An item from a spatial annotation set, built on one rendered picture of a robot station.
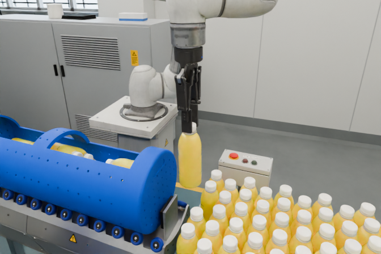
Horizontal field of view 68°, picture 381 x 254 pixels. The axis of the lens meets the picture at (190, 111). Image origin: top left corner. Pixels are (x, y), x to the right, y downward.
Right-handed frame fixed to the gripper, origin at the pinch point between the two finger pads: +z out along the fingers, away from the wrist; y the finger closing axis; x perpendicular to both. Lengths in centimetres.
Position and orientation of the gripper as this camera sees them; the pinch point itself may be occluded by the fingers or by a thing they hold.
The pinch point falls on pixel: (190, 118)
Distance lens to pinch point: 80.8
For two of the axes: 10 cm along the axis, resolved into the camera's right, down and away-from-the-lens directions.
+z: 0.2, 9.3, 3.6
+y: -3.9, 3.4, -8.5
